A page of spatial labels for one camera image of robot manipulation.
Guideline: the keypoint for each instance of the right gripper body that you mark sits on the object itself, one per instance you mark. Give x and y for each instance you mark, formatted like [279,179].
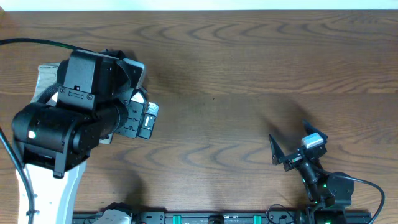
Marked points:
[293,161]

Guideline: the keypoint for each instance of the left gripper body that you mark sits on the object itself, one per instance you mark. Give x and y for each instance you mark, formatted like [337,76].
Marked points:
[133,116]

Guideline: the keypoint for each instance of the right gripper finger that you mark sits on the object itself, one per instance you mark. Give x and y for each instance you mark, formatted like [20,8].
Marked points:
[309,129]
[278,156]

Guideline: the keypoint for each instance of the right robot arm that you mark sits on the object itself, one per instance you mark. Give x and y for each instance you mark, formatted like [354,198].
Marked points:
[329,191]

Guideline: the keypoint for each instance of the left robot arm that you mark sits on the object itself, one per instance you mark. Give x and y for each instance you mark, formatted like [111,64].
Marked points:
[95,96]

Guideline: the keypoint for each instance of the grey folded shorts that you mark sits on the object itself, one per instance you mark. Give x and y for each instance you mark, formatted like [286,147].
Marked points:
[113,112]

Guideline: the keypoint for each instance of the beige folded trousers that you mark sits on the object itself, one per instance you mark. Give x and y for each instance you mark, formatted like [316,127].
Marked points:
[47,75]

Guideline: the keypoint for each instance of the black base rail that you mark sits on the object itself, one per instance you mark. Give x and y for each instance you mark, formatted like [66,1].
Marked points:
[122,213]

